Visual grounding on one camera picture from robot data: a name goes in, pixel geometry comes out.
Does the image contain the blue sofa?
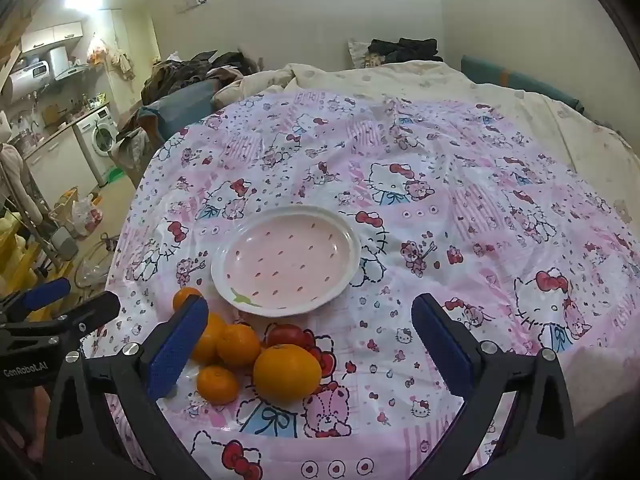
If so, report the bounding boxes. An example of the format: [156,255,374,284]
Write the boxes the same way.
[145,80,221,142]

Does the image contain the clear plastic basin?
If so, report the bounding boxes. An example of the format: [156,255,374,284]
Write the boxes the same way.
[75,240,119,289]

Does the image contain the white plastic bag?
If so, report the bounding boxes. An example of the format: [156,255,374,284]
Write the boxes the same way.
[72,195,104,236]

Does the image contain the range hood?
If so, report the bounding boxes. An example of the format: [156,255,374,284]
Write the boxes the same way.
[52,62,91,82]

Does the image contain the hanging plastic bag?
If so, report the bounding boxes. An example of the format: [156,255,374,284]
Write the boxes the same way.
[87,35,109,66]

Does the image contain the large orange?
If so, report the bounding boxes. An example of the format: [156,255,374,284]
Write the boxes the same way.
[252,344,322,402]

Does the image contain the dark clothes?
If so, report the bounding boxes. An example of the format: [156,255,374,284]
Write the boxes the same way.
[367,37,441,63]

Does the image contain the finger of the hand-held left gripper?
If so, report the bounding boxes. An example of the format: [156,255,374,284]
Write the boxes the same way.
[0,291,122,348]
[0,276,72,323]

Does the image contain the person's left forearm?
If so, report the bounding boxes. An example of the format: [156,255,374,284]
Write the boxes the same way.
[20,387,53,461]

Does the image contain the white washing machine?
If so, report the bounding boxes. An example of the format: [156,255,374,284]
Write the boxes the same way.
[72,105,121,186]

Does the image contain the patterned pillow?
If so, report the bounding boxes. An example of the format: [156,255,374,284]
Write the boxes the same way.
[347,37,391,68]

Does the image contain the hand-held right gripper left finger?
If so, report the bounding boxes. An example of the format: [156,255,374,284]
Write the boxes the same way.
[42,295,211,480]

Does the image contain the pink cartoon print tablecloth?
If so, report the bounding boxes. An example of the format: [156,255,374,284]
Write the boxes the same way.
[80,87,640,480]

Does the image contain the red tomato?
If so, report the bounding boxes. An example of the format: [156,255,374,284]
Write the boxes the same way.
[264,323,307,350]

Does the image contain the yellow wooden rack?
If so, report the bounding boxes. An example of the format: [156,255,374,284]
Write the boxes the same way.
[0,215,56,322]

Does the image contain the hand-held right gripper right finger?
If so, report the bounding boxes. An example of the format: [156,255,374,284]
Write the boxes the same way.
[411,292,576,480]

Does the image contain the teal headboard cushion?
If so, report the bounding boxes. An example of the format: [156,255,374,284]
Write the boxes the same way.
[460,55,586,113]

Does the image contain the big tangerine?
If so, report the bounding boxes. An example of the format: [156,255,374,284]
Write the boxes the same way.
[216,323,262,367]

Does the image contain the small tangerine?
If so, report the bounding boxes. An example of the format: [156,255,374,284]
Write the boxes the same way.
[190,312,228,365]
[172,286,203,311]
[196,365,241,406]

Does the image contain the hanging cloth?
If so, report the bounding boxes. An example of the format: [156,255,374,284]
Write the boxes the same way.
[110,47,136,81]

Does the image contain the pink strawberry print plate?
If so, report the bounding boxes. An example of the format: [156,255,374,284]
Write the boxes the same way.
[210,205,362,318]

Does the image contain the white water heater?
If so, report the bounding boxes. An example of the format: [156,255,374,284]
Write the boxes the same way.
[0,60,53,102]

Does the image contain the white wall cabinets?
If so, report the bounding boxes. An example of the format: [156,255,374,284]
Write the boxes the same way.
[20,21,86,53]

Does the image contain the pile of clothes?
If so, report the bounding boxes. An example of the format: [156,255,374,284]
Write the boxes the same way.
[140,50,262,106]

